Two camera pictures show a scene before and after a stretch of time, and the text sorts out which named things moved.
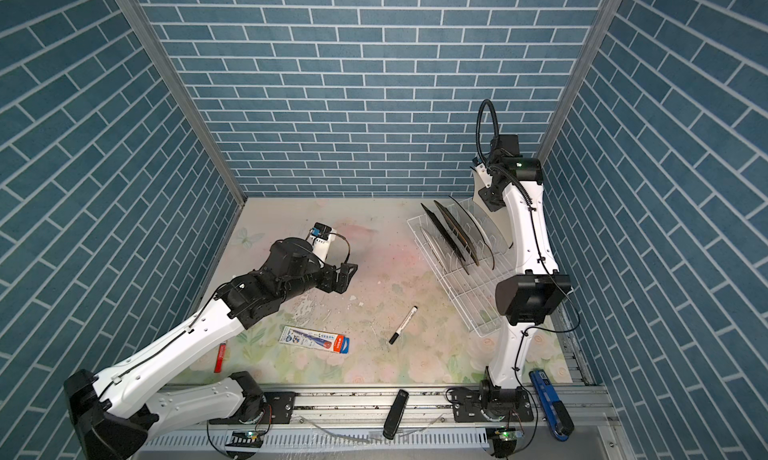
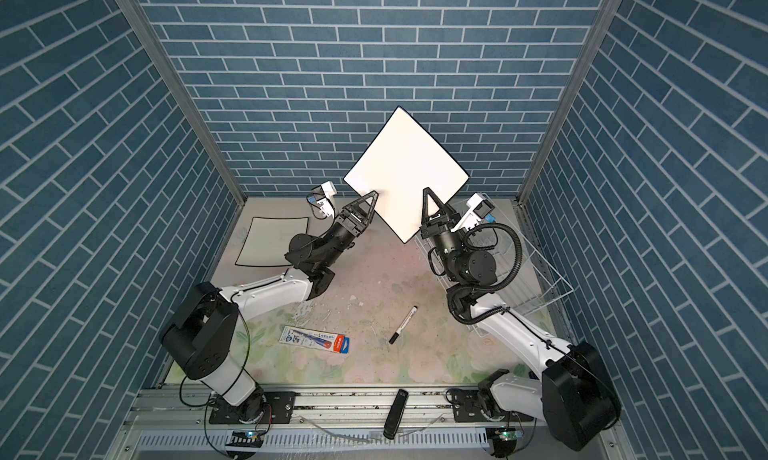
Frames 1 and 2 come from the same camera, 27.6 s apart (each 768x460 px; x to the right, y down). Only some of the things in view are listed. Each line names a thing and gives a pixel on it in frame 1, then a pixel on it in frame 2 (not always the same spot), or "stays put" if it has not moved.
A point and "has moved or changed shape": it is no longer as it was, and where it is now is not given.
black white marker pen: (402, 327) stays put
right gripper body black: (489, 197) -> (435, 232)
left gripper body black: (325, 279) -> (343, 227)
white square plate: (471, 231) has moved or changed shape
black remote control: (396, 414) stays put
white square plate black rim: (498, 218) -> (268, 240)
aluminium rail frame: (374, 422) stays put
